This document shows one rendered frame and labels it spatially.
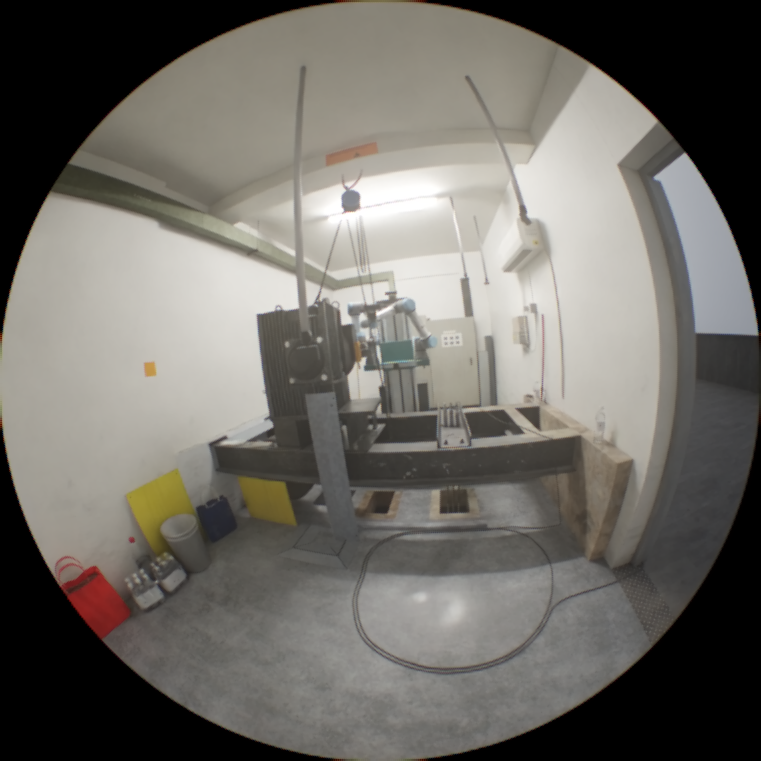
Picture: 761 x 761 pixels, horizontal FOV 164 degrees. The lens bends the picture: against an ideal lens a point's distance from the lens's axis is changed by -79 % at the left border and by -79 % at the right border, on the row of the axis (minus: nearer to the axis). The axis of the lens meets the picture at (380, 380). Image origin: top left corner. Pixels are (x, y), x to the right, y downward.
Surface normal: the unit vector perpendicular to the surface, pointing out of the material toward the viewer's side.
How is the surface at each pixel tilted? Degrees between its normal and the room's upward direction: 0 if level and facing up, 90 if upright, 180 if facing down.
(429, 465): 90
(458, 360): 90
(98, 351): 90
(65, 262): 90
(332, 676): 0
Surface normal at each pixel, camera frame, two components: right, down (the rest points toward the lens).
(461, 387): -0.22, 0.14
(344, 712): -0.11, -0.99
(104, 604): 0.96, -0.13
